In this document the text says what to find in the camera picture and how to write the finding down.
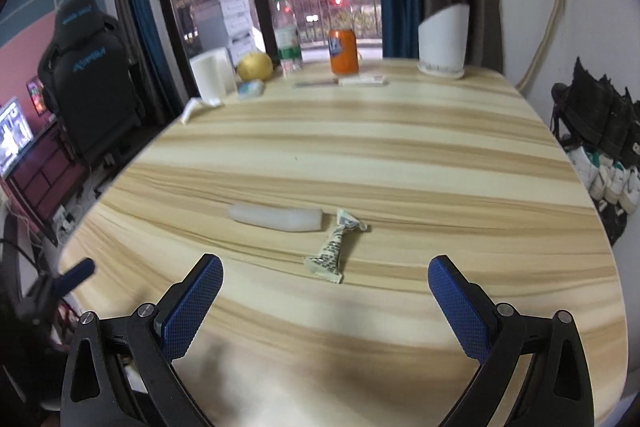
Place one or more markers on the small colourful picture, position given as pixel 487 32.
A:
pixel 35 94

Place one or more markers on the orange soda can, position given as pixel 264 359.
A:
pixel 344 54

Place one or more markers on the yellow round fruit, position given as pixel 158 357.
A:
pixel 255 67

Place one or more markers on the white slanted cylinder container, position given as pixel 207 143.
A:
pixel 442 39

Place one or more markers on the balcony metal railing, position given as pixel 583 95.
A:
pixel 320 7

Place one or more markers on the white shoes pile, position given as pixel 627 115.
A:
pixel 610 182

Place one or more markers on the white drawer cabinet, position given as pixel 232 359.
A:
pixel 225 22

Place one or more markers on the white paper roll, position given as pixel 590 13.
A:
pixel 212 72

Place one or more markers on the clear plastic bottle green label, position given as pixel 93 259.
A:
pixel 287 42

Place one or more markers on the black jagged bag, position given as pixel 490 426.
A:
pixel 600 112

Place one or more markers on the white flat box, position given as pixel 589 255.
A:
pixel 362 81

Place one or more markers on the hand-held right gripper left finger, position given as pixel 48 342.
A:
pixel 192 307

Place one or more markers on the television screen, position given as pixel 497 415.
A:
pixel 15 137

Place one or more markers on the printed wrapper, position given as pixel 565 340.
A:
pixel 330 252

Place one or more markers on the dark red cabinet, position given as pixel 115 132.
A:
pixel 45 177

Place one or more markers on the black gaming chair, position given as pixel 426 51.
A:
pixel 90 82

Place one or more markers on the white tissue piece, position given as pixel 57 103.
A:
pixel 192 109

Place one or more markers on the blue white tissue pack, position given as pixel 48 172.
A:
pixel 250 89

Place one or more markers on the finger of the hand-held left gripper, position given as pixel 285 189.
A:
pixel 75 274

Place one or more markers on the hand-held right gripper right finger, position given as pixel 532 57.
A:
pixel 460 307

